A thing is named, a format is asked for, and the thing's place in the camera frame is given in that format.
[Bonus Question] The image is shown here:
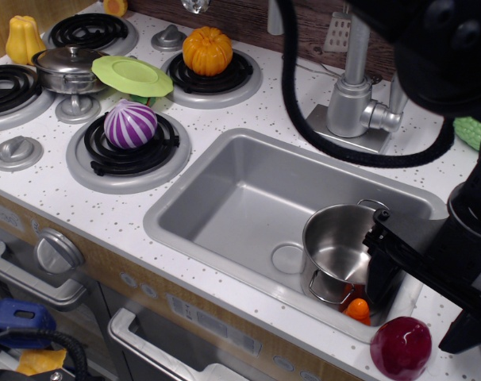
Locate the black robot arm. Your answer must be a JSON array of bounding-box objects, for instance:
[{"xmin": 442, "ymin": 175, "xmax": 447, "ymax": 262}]
[{"xmin": 354, "ymin": 1, "xmax": 481, "ymax": 354}]

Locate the grey stove knob middle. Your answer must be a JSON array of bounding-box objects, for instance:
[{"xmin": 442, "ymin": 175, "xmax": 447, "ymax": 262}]
[{"xmin": 56, "ymin": 94, "xmax": 101, "ymax": 124}]

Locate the grey stove knob top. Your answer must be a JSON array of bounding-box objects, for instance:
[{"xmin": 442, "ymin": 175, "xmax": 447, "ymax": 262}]
[{"xmin": 151, "ymin": 25, "xmax": 187, "ymax": 52}]

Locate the open steel pot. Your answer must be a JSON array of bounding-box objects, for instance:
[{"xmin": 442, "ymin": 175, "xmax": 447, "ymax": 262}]
[{"xmin": 300, "ymin": 199, "xmax": 387, "ymax": 310}]

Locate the grey stove knob left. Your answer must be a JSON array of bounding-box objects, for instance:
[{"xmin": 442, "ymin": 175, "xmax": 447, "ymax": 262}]
[{"xmin": 0, "ymin": 136, "xmax": 44, "ymax": 172}]

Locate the back left black burner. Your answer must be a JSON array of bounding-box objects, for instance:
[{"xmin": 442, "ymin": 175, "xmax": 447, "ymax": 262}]
[{"xmin": 43, "ymin": 13, "xmax": 138, "ymax": 56}]

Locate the yellow toy squash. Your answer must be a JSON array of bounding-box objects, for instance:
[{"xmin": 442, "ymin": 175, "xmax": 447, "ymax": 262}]
[{"xmin": 6, "ymin": 15, "xmax": 46, "ymax": 65}]

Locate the purple striped toy onion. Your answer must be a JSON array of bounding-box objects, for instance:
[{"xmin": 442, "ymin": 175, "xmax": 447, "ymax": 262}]
[{"xmin": 104, "ymin": 99, "xmax": 158, "ymax": 149}]

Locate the orange toy pumpkin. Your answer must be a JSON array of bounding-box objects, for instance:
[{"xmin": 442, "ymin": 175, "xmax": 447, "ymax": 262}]
[{"xmin": 183, "ymin": 26, "xmax": 233, "ymax": 77}]

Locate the blue plastic clamp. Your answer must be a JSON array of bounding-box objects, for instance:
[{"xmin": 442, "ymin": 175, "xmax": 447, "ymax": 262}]
[{"xmin": 0, "ymin": 298, "xmax": 56, "ymax": 349}]

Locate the grey plastic sink basin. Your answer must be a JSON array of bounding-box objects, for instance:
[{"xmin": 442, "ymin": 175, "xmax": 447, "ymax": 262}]
[{"xmin": 143, "ymin": 129, "xmax": 446, "ymax": 343}]

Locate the black braided cable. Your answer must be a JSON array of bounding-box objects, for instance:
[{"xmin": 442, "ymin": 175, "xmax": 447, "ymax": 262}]
[{"xmin": 275, "ymin": 0, "xmax": 455, "ymax": 168}]

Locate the green toy vegetable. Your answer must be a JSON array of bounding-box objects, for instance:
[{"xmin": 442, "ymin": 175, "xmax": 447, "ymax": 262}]
[{"xmin": 453, "ymin": 117, "xmax": 481, "ymax": 151}]

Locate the grey toy spatula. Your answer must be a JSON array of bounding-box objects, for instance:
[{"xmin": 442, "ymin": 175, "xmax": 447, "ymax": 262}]
[{"xmin": 323, "ymin": 12, "xmax": 351, "ymax": 53}]

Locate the front right black burner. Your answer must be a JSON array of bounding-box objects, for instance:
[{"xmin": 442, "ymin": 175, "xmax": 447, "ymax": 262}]
[{"xmin": 66, "ymin": 114, "xmax": 191, "ymax": 194}]

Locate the silver oven dial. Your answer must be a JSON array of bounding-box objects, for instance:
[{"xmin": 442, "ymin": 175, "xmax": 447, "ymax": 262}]
[{"xmin": 33, "ymin": 228, "xmax": 85, "ymax": 275}]

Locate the dark red toy fruit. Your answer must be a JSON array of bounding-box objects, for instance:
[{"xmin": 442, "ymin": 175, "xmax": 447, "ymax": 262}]
[{"xmin": 370, "ymin": 317, "xmax": 432, "ymax": 380}]

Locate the orange toy sweet potato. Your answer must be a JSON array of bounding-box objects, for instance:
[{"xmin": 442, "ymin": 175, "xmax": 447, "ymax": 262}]
[{"xmin": 343, "ymin": 298, "xmax": 371, "ymax": 325}]

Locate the silver left drawer handle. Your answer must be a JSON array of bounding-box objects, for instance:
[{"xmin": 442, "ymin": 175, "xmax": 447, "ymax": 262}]
[{"xmin": 0, "ymin": 241, "xmax": 87, "ymax": 311}]

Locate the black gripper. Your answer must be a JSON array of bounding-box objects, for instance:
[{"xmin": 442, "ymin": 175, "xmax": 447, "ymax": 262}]
[{"xmin": 364, "ymin": 209, "xmax": 481, "ymax": 353}]

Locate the black burner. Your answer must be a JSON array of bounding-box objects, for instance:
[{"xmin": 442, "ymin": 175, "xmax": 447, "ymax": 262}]
[
  {"xmin": 0, "ymin": 64, "xmax": 55, "ymax": 131},
  {"xmin": 66, "ymin": 114, "xmax": 191, "ymax": 194},
  {"xmin": 43, "ymin": 13, "xmax": 138, "ymax": 56},
  {"xmin": 162, "ymin": 50, "xmax": 263, "ymax": 110}
]

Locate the orange toy at top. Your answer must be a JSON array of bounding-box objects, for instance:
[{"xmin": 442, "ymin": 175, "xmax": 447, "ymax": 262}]
[{"xmin": 103, "ymin": 0, "xmax": 128, "ymax": 17}]

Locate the silver oven door handle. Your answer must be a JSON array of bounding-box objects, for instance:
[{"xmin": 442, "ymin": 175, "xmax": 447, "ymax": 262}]
[{"xmin": 108, "ymin": 308, "xmax": 268, "ymax": 380}]

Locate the back right black burner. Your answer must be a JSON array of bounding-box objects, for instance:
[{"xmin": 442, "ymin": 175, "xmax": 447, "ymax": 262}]
[{"xmin": 162, "ymin": 50, "xmax": 263, "ymax": 110}]

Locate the grey stove knob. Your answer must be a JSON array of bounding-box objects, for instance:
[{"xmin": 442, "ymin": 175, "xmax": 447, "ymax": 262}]
[
  {"xmin": 0, "ymin": 136, "xmax": 44, "ymax": 172},
  {"xmin": 56, "ymin": 94, "xmax": 101, "ymax": 124},
  {"xmin": 151, "ymin": 25, "xmax": 187, "ymax": 52}
]

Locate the lidded steel pot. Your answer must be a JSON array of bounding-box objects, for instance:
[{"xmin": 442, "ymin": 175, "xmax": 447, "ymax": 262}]
[{"xmin": 32, "ymin": 44, "xmax": 108, "ymax": 94}]

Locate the green plastic plate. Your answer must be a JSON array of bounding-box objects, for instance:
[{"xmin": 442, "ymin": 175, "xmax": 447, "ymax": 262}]
[{"xmin": 91, "ymin": 56, "xmax": 174, "ymax": 98}]

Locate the front left black burner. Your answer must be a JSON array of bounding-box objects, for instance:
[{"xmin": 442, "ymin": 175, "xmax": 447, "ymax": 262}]
[{"xmin": 0, "ymin": 64, "xmax": 55, "ymax": 131}]

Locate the yellow object bottom left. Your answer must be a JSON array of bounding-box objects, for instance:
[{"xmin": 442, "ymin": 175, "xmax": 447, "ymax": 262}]
[{"xmin": 16, "ymin": 349, "xmax": 67, "ymax": 376}]

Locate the silver toy faucet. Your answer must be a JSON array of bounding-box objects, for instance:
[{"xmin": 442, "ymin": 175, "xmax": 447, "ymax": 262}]
[{"xmin": 306, "ymin": 16, "xmax": 408, "ymax": 154}]

